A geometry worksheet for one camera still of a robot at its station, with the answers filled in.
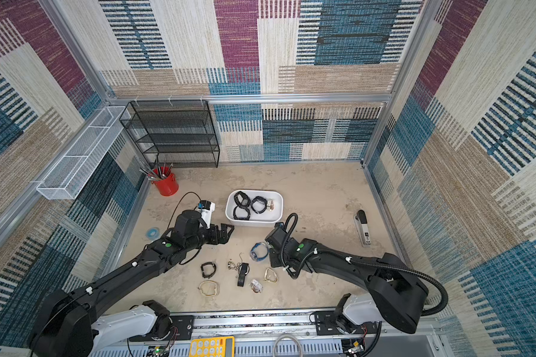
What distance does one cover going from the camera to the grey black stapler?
91 centimetres

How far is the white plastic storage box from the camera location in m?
0.96

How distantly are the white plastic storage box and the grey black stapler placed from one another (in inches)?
13.1

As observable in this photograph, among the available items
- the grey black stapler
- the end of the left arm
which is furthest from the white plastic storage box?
the grey black stapler
